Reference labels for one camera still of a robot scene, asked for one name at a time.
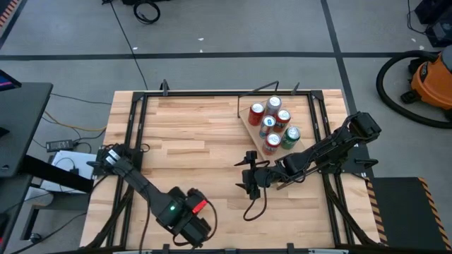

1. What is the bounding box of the orange shop vacuum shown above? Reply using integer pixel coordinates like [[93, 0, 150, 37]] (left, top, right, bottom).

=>
[[400, 44, 452, 121], [375, 49, 452, 130]]

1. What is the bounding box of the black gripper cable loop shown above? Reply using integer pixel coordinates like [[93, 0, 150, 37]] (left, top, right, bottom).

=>
[[242, 186, 270, 223]]

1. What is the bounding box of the white box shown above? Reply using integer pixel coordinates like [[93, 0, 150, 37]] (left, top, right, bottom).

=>
[[40, 150, 99, 193]]

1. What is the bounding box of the black floor mat hazard edge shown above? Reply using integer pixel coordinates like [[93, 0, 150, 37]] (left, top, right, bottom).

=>
[[364, 176, 452, 253], [0, 0, 19, 28]]

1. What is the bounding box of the computer monitor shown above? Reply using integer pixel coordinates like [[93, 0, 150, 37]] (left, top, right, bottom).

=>
[[0, 68, 23, 93]]

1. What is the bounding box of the red Fanta strawberry can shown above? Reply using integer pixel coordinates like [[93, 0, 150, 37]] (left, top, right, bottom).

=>
[[261, 131, 283, 157], [273, 108, 292, 134]]

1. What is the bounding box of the yellow floor cable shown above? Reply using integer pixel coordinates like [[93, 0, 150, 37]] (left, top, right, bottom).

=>
[[43, 110, 107, 133]]

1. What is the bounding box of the black desk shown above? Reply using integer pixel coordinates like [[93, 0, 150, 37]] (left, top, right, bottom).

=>
[[0, 81, 54, 178]]

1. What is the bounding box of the coiled black cable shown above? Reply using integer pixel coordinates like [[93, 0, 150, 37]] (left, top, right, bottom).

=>
[[132, 0, 162, 25]]

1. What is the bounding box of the green Sprite can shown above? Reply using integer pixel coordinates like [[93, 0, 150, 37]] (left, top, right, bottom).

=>
[[280, 125, 302, 151]]

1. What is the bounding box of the grey and peach Spindrift can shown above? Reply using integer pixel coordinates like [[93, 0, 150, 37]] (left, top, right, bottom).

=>
[[264, 95, 284, 118]]

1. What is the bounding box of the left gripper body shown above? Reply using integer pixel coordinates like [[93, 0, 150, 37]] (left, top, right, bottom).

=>
[[174, 214, 213, 248]]

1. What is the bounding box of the black desk crossbar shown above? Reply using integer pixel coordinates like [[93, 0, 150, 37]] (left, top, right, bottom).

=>
[[20, 154, 95, 195]]

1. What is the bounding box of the black power adapter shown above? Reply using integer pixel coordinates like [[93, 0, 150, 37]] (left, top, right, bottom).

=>
[[45, 139, 75, 154]]

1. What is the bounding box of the long black floor cable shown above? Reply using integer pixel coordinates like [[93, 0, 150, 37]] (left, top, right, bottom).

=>
[[101, 0, 150, 91]]

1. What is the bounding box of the blue silver Red Bull can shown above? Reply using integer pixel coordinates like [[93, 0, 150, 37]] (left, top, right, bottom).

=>
[[258, 114, 278, 140]]

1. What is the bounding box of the black equipment case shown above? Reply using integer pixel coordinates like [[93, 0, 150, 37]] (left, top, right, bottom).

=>
[[413, 0, 452, 49]]

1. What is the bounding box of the red Coca-Cola can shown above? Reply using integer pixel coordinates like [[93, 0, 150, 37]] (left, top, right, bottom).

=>
[[247, 102, 266, 127]]

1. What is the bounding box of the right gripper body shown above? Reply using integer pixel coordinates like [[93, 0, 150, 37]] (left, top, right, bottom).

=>
[[242, 164, 284, 192]]

